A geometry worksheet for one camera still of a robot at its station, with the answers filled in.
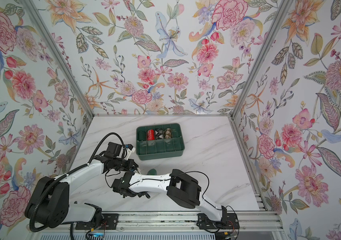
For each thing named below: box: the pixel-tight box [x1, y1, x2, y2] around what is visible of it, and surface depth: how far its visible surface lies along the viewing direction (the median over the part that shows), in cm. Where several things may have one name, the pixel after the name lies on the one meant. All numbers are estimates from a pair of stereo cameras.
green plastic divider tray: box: [136, 123, 186, 161], surface depth 103 cm
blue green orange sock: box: [146, 168, 157, 176], surface depth 89 cm
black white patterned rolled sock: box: [155, 128, 164, 140], surface depth 105 cm
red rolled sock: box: [146, 129, 155, 141], surface depth 105 cm
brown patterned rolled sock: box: [164, 128, 173, 139], surface depth 105 cm
